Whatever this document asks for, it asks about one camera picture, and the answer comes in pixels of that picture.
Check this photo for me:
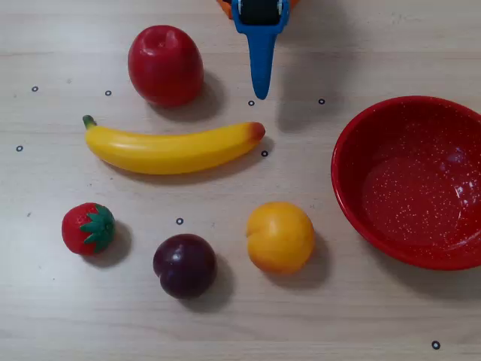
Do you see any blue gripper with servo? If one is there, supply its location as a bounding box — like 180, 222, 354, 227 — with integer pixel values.
231, 0, 291, 101

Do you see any red toy strawberry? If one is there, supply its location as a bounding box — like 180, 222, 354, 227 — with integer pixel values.
61, 202, 116, 256

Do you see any yellow toy banana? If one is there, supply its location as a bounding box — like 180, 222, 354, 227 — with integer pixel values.
82, 114, 267, 176

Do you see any dark purple toy plum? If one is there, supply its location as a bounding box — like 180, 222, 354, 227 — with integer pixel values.
152, 233, 218, 301

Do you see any red speckled bowl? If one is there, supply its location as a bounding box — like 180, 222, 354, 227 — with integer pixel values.
331, 95, 481, 272

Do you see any red toy apple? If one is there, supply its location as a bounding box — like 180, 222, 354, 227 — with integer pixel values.
127, 24, 205, 108

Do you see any yellow orange toy peach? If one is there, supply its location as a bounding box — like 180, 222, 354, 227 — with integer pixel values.
246, 201, 316, 275

